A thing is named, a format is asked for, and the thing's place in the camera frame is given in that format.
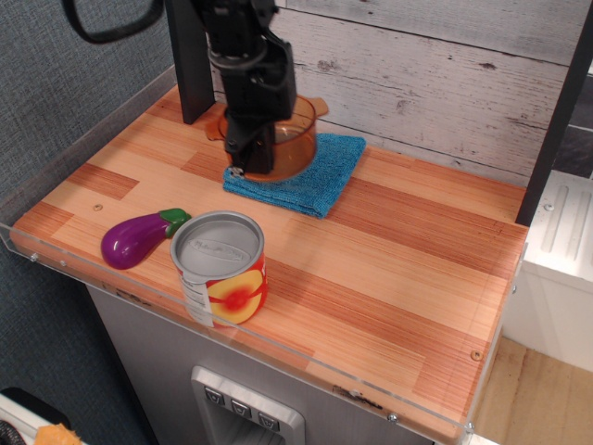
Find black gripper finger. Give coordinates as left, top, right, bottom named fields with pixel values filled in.
left=225, top=122, right=275, bottom=179

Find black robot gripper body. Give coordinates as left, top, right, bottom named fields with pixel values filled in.
left=193, top=1, right=297, bottom=153

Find orange transparent measuring cup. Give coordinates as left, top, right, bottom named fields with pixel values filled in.
left=207, top=95, right=328, bottom=182

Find blue folded cloth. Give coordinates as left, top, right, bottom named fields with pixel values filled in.
left=223, top=133, right=367, bottom=219

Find red peach can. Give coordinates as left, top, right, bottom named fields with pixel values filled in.
left=170, top=211, right=268, bottom=327

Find purple toy eggplant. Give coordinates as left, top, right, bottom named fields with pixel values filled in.
left=100, top=208, right=191, bottom=270

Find grey cabinet front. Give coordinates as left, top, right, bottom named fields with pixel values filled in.
left=89, top=287, right=428, bottom=444

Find silver dispenser panel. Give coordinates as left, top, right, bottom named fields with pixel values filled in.
left=191, top=366, right=306, bottom=444

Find clear acrylic edge guard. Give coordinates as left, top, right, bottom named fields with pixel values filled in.
left=0, top=221, right=529, bottom=445

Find white ridged appliance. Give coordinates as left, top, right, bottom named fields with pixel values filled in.
left=502, top=171, right=592, bottom=371

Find dark vertical post left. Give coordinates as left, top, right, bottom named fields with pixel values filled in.
left=164, top=0, right=216, bottom=124

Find dark vertical post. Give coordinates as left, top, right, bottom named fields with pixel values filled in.
left=515, top=2, right=592, bottom=227
left=164, top=0, right=216, bottom=124

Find black cable loop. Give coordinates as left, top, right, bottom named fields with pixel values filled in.
left=61, top=0, right=166, bottom=45

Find dark vertical post right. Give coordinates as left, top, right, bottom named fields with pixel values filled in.
left=515, top=2, right=592, bottom=227

